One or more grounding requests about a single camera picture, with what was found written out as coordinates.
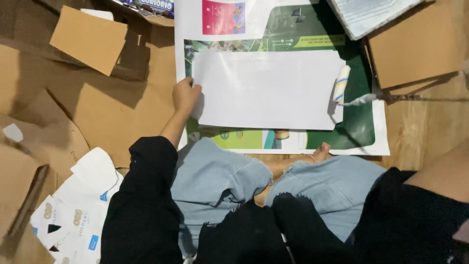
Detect small white paper scrap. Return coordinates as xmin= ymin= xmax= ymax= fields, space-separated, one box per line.
xmin=2 ymin=123 xmax=24 ymax=143

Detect colourful printed packet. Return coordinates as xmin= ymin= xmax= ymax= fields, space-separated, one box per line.
xmin=112 ymin=0 xmax=175 ymax=20

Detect person's black top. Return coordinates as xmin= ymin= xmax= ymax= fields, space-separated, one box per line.
xmin=100 ymin=136 xmax=469 ymax=264

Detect white paper sheet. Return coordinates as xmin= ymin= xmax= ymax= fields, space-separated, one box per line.
xmin=191 ymin=49 xmax=347 ymax=131

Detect pile of white printed cartons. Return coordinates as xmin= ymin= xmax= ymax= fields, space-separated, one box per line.
xmin=29 ymin=147 xmax=125 ymax=264

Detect small brown cardboard piece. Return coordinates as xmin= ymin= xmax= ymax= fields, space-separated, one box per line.
xmin=49 ymin=5 xmax=128 ymax=77

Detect large flattened brown cardboard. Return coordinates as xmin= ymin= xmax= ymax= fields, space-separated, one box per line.
xmin=0 ymin=0 xmax=177 ymax=173

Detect person's left hand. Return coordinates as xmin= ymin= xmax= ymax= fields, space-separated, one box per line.
xmin=172 ymin=77 xmax=203 ymax=116

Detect person's light blue jeans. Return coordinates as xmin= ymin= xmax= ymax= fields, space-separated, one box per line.
xmin=171 ymin=137 xmax=388 ymax=259

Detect white paint roller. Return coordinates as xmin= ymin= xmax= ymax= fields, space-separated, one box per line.
xmin=331 ymin=65 xmax=469 ymax=107

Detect stack of white boards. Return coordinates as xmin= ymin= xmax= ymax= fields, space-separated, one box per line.
xmin=326 ymin=0 xmax=426 ymax=41

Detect person's bare foot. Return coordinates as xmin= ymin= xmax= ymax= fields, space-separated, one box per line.
xmin=269 ymin=142 xmax=331 ymax=177

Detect green printed poster sheet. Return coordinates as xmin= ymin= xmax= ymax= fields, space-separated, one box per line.
xmin=174 ymin=0 xmax=391 ymax=156

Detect brown cardboard box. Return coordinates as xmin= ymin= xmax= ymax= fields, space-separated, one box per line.
xmin=366 ymin=0 xmax=469 ymax=95

